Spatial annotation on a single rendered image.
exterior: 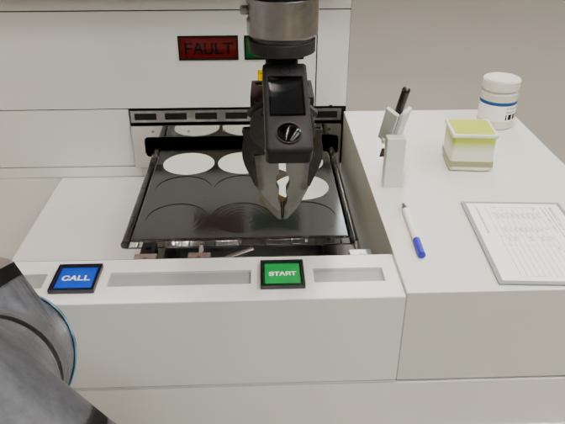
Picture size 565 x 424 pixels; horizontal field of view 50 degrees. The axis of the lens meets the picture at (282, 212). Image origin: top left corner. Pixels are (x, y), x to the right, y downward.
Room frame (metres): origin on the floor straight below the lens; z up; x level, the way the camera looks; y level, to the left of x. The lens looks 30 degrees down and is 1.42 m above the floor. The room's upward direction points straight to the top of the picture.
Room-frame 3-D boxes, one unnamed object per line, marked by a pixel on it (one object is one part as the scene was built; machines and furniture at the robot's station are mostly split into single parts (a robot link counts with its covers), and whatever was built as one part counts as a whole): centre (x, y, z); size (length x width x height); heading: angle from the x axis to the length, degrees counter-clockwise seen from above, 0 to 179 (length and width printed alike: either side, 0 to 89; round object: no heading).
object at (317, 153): (0.63, -0.02, 1.14); 0.05 x 0.02 x 0.09; 91
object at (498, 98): (1.15, -0.42, 1.01); 0.07 x 0.07 x 0.10
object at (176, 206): (1.00, 0.07, 0.90); 0.34 x 0.34 x 0.01; 2
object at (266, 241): (0.82, 0.07, 0.90); 0.38 x 0.01 x 0.01; 92
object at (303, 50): (0.66, 0.00, 1.20); 0.09 x 0.08 x 0.12; 1
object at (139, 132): (1.21, 0.10, 0.89); 0.44 x 0.02 x 0.10; 92
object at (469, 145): (0.96, -0.32, 1.00); 0.07 x 0.07 x 0.07; 87
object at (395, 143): (0.90, -0.18, 1.03); 0.06 x 0.04 x 0.13; 2
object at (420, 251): (0.74, -0.18, 0.97); 0.14 x 0.01 x 0.01; 0
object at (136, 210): (0.99, 0.25, 0.90); 0.37 x 0.01 x 0.01; 2
